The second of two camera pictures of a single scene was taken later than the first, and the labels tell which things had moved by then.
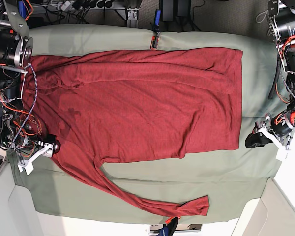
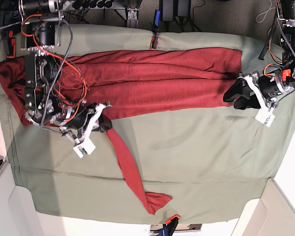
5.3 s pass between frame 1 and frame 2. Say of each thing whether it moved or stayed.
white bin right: stayed
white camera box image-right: moved
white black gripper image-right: moved
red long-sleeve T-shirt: moved
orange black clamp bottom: stayed
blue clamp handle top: stayed
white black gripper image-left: moved
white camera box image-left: moved
